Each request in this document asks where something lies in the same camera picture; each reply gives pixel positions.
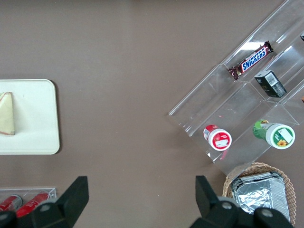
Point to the beige rectangular serving tray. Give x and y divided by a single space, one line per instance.
35 118

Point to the clear acrylic bottle rack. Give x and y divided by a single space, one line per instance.
51 191

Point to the small black carton box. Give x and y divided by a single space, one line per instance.
270 83

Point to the light tan wicker basket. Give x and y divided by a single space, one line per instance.
288 185

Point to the dark snack pack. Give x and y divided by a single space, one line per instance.
302 36

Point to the red yogurt cup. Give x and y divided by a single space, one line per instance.
218 139

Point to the red cola bottle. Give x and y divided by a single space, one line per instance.
10 202
31 204

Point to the green yogurt cup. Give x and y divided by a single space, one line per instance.
278 135

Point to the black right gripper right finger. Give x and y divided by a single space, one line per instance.
213 211

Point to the triangular sandwich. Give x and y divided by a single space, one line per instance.
6 114

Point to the clear acrylic stepped display stand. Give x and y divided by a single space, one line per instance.
237 104

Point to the aluminium foil container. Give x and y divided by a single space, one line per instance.
259 192

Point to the Snickers chocolate bar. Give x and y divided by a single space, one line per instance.
253 59

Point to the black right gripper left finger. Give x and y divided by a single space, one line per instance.
61 209

